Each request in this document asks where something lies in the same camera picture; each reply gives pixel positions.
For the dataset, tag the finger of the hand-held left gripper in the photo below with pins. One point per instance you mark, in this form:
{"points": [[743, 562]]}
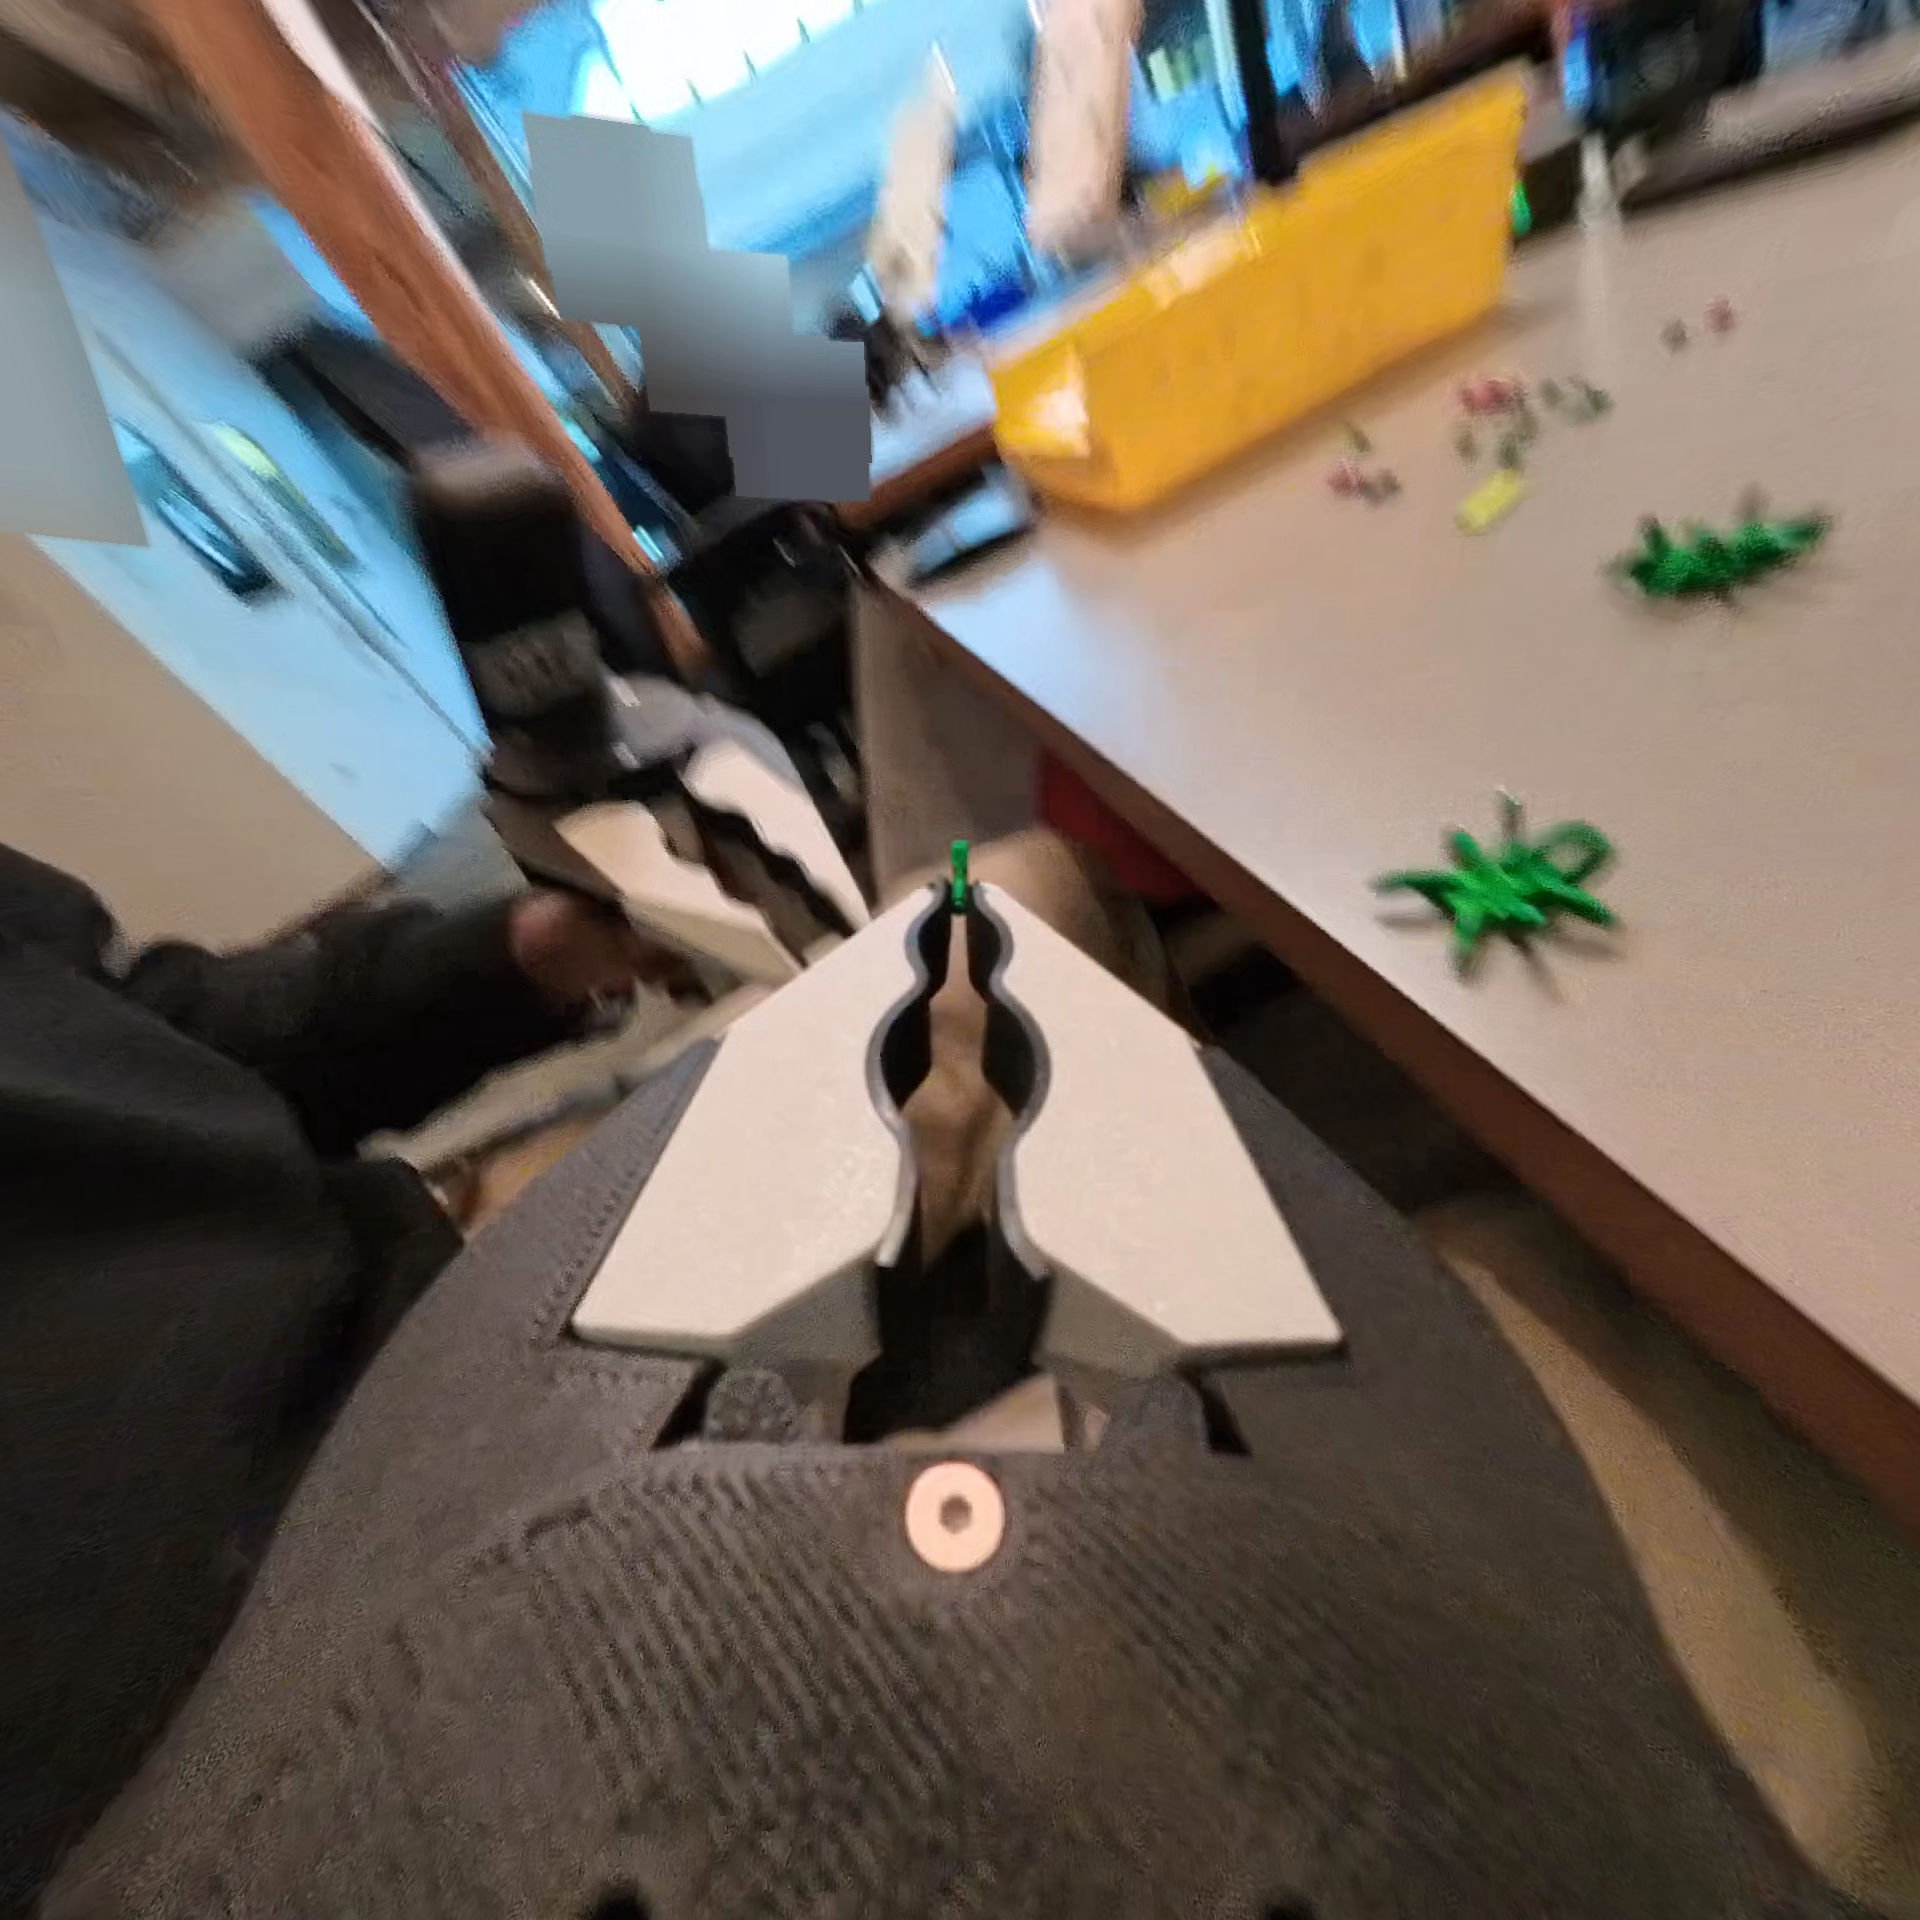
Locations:
{"points": [[790, 817], [659, 885]]}

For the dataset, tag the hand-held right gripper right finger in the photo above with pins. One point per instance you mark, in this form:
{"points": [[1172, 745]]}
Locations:
{"points": [[1156, 1184]]}

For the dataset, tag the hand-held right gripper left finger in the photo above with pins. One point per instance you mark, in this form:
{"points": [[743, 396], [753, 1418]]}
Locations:
{"points": [[750, 1184]]}

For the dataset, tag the small green toy piece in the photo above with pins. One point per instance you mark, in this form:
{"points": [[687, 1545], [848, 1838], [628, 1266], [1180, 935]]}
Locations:
{"points": [[958, 873]]}

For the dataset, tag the person's left forearm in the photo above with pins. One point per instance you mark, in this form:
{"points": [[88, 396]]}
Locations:
{"points": [[330, 1006]]}

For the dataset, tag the person's left hand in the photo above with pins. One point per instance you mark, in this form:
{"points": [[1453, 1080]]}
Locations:
{"points": [[578, 938]]}

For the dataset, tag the green toy leaf cluster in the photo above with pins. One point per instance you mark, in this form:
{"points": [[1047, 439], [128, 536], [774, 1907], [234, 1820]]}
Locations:
{"points": [[1713, 558], [1501, 886]]}

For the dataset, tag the yellow plastic bin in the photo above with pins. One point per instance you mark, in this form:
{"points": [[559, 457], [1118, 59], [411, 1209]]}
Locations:
{"points": [[1275, 315]]}

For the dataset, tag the lime green flat toy plate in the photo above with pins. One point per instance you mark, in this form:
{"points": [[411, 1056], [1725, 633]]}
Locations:
{"points": [[1489, 500]]}

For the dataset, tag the scattered small toy pieces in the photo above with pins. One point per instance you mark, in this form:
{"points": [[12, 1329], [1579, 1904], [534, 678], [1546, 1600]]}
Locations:
{"points": [[1493, 399]]}

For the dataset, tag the black pole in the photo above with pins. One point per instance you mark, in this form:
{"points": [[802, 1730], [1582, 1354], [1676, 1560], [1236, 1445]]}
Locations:
{"points": [[1265, 90]]}

